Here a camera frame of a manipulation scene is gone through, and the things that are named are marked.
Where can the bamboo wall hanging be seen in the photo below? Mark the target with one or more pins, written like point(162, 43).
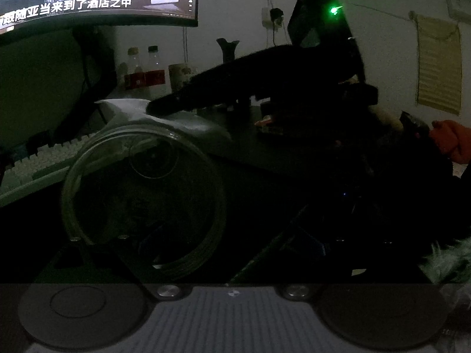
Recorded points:
point(438, 66)

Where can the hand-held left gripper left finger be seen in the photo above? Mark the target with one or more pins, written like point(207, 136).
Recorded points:
point(137, 250)

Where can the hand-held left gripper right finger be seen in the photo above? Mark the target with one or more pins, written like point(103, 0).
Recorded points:
point(330, 248)

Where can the black monitor stand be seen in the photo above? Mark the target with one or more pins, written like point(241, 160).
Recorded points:
point(97, 59)

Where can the fuzzy white cloth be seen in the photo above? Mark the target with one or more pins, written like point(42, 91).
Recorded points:
point(450, 259)

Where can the patterned paper cup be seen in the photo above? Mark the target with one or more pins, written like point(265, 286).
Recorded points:
point(179, 77)

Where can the red packet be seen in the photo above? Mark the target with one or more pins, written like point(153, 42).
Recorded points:
point(268, 124)

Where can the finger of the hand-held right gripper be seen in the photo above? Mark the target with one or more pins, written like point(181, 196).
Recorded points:
point(191, 99)
point(235, 62)

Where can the white wall box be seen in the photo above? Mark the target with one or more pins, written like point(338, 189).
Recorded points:
point(459, 7)

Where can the white tissue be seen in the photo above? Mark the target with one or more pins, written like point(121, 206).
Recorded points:
point(125, 108)

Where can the white keyboard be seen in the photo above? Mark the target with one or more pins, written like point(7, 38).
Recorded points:
point(33, 165)

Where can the glass jar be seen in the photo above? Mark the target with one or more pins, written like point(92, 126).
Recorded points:
point(110, 206)

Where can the black vase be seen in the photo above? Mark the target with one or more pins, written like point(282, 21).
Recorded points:
point(227, 49)

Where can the white wall socket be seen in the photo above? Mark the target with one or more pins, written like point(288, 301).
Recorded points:
point(271, 16)

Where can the person's right hand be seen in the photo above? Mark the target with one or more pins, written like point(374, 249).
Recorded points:
point(450, 141)

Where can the red label bottle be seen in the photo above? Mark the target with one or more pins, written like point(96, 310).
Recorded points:
point(155, 75)
point(134, 77)

